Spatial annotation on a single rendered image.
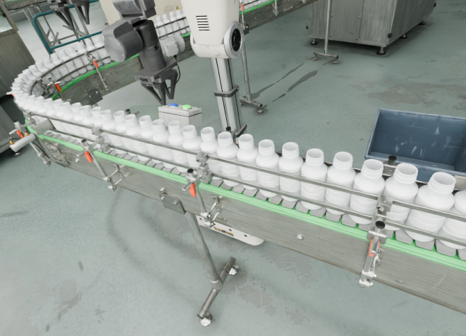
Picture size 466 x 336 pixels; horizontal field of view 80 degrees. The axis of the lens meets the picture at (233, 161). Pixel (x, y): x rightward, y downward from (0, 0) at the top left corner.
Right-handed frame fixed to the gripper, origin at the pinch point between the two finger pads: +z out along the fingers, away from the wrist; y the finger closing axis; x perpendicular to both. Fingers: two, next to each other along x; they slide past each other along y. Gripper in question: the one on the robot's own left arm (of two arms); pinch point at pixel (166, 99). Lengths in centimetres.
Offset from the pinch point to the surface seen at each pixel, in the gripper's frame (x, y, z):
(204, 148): -11.8, -3.3, 12.0
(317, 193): -43.4, -3.6, 17.8
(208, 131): -11.1, 0.8, 9.2
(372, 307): -68, 26, 124
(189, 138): -6.9, -2.9, 10.0
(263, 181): -29.4, -4.3, 18.1
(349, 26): 16, 375, 93
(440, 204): -66, -4, 12
